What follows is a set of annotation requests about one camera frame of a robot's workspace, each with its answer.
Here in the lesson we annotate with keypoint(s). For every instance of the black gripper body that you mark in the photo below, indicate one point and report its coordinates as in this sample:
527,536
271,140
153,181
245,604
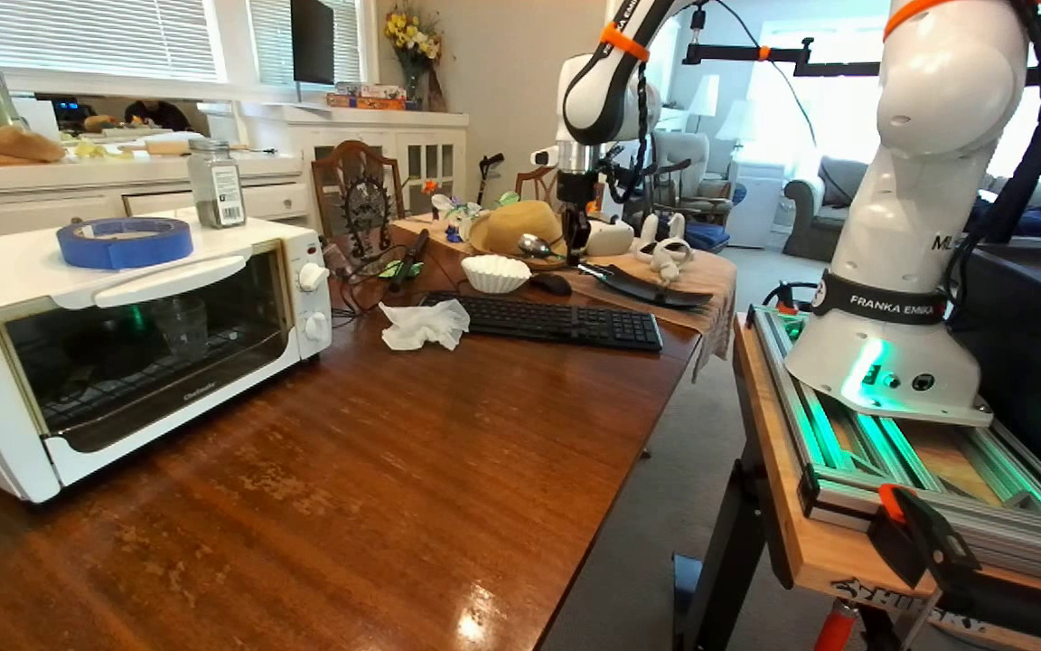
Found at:
575,181

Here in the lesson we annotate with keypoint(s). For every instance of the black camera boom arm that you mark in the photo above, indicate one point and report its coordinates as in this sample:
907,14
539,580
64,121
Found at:
787,55

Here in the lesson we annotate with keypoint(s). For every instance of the black computer keyboard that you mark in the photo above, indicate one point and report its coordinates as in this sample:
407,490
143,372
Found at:
570,320

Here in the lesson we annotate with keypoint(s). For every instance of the blue tape roll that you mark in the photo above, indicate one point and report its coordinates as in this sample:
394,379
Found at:
125,255

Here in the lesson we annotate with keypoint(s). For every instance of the white cabinet with glass doors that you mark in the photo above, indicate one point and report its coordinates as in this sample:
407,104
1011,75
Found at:
425,149

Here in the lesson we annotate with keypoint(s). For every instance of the grey armchair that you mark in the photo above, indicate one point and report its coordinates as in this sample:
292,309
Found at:
816,210

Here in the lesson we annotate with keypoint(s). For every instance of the flat black case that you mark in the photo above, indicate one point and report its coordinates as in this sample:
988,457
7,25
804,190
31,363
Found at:
653,292

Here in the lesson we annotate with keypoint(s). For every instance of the brown stuffed toy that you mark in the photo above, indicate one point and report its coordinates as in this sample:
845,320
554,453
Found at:
509,221

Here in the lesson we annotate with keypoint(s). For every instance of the yellow flowers in vase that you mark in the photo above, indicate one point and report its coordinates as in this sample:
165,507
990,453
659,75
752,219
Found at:
412,55

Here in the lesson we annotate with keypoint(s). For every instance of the black monitor screen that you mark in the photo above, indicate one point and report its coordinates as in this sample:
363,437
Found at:
312,37

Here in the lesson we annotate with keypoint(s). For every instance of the crumpled white tissue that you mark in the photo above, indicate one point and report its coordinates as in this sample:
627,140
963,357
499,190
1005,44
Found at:
425,328

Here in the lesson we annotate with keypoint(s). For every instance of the clear glass jar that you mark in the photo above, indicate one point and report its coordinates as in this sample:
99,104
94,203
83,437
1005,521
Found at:
218,186

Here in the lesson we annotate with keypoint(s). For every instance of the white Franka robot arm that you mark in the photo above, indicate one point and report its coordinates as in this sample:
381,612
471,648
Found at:
940,146

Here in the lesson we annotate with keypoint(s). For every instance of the ornate dark wooden chair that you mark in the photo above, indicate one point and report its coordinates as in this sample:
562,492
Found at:
358,199

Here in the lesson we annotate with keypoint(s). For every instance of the white handheld controllers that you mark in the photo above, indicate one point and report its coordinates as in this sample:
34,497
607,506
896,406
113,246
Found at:
669,255

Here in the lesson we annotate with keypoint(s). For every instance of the workbench with aluminium rails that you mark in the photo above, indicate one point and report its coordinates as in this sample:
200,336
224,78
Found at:
906,484

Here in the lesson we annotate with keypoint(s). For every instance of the brown wooden chair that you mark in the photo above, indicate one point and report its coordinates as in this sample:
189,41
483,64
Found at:
534,181

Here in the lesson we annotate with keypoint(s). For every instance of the white fluted bowl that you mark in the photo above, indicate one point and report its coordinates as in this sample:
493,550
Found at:
498,278

